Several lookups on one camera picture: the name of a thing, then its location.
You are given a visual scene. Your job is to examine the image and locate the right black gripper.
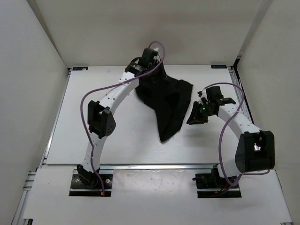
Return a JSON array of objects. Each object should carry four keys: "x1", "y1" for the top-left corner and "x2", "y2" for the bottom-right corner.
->
[{"x1": 186, "y1": 101, "x2": 215, "y2": 125}]

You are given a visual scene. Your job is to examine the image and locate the black pleated skirt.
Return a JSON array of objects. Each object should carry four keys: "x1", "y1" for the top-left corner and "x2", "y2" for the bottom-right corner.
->
[{"x1": 135, "y1": 64, "x2": 193, "y2": 143}]

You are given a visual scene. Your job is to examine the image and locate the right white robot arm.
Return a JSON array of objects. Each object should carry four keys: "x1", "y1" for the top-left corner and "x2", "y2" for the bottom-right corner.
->
[{"x1": 187, "y1": 85, "x2": 275, "y2": 188}]

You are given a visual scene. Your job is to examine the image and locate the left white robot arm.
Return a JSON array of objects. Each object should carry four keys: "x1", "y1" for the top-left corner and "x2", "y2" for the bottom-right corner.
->
[{"x1": 77, "y1": 47, "x2": 163, "y2": 188}]

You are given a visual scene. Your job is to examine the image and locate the right blue corner label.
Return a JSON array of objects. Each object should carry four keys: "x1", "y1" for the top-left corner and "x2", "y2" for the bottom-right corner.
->
[{"x1": 211, "y1": 65, "x2": 227, "y2": 69}]

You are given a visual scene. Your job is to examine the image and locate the blue corner label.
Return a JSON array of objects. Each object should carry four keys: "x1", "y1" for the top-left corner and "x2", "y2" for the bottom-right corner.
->
[
  {"x1": 211, "y1": 65, "x2": 227, "y2": 69},
  {"x1": 72, "y1": 67, "x2": 88, "y2": 71}
]

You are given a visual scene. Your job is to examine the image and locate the left blue corner label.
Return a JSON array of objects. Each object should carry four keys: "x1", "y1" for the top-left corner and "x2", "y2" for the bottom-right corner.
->
[{"x1": 72, "y1": 67, "x2": 88, "y2": 71}]

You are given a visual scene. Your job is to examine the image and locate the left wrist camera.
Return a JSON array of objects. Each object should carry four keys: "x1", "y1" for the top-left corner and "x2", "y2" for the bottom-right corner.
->
[{"x1": 153, "y1": 47, "x2": 159, "y2": 53}]

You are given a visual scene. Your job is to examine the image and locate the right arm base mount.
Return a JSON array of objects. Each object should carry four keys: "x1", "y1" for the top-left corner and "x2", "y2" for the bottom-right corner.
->
[{"x1": 192, "y1": 168, "x2": 242, "y2": 199}]

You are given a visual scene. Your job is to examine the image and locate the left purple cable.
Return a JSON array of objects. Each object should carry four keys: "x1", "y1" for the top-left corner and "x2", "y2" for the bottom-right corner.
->
[{"x1": 80, "y1": 41, "x2": 167, "y2": 193}]

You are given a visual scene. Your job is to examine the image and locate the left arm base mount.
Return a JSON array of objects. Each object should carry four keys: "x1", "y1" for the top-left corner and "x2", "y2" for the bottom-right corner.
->
[{"x1": 69, "y1": 165, "x2": 113, "y2": 197}]

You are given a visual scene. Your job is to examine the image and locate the front aluminium frame rail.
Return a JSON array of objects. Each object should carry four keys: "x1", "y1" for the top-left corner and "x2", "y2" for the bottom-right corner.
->
[{"x1": 42, "y1": 164, "x2": 218, "y2": 171}]

